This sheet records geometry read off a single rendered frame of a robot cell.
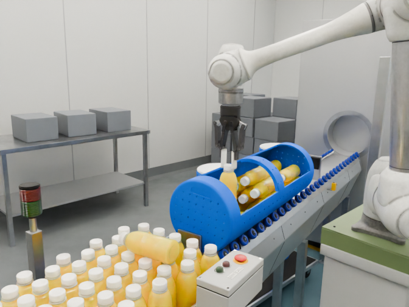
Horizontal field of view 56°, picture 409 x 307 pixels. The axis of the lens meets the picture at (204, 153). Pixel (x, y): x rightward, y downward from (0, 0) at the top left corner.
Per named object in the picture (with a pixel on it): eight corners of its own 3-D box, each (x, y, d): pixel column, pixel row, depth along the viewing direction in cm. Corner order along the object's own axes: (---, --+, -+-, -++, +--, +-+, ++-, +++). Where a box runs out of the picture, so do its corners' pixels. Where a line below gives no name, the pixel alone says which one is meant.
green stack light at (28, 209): (46, 212, 127) (45, 198, 126) (28, 218, 122) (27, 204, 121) (34, 208, 131) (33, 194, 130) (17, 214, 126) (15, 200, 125)
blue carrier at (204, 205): (309, 198, 211) (318, 148, 203) (227, 265, 140) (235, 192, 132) (262, 184, 226) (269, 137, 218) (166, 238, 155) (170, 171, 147)
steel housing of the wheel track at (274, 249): (358, 195, 315) (363, 154, 307) (215, 355, 140) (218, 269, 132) (324, 188, 331) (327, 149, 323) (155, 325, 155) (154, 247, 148)
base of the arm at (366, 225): (418, 226, 147) (420, 212, 146) (403, 245, 131) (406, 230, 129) (368, 212, 159) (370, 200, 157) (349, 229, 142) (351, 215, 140)
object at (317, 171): (320, 179, 250) (322, 156, 247) (318, 181, 247) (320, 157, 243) (305, 176, 255) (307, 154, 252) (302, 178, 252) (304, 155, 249)
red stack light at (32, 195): (45, 198, 126) (44, 186, 125) (27, 204, 121) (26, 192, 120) (33, 194, 130) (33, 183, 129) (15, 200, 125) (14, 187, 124)
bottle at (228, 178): (220, 218, 145) (221, 170, 141) (216, 211, 152) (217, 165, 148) (238, 217, 147) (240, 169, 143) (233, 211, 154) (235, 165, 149)
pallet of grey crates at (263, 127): (306, 179, 569) (313, 98, 542) (274, 192, 513) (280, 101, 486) (243, 164, 651) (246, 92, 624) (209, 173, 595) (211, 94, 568)
